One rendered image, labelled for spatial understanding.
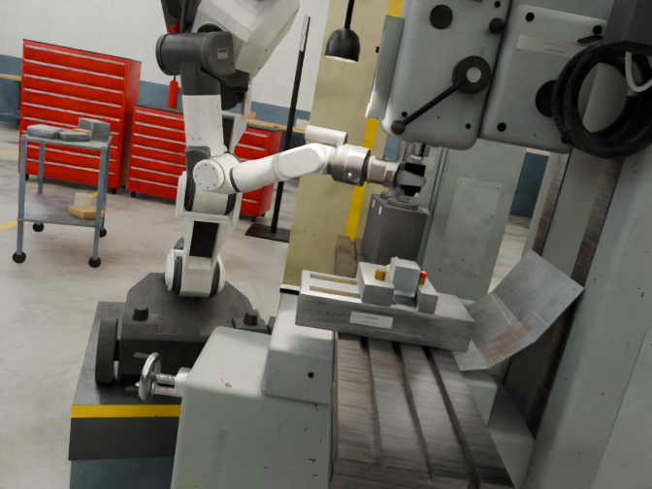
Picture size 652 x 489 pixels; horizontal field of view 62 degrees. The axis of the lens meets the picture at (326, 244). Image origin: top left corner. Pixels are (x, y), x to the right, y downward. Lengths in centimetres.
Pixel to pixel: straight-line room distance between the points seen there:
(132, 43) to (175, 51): 957
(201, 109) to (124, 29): 968
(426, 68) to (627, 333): 65
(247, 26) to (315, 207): 173
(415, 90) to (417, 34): 10
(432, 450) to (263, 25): 104
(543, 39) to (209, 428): 106
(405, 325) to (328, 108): 199
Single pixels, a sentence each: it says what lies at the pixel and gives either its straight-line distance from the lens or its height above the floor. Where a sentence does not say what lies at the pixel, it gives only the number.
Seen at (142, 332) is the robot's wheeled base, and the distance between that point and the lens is 175.
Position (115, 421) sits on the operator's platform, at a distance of 180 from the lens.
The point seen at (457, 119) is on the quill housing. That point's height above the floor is 137.
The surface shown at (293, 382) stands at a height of 77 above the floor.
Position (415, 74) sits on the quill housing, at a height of 144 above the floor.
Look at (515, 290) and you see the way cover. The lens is 142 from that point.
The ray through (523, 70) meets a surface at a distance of 115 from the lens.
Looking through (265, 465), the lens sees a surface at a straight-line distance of 132.
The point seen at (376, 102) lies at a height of 137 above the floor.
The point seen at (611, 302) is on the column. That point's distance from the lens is 117.
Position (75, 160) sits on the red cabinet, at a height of 31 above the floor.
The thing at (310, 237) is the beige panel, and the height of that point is 63.
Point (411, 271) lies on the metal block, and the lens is 109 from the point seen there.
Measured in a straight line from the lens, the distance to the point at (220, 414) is 126.
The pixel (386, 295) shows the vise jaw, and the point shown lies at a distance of 105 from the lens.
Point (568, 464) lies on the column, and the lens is 131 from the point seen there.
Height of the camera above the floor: 135
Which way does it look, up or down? 14 degrees down
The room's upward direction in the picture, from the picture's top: 11 degrees clockwise
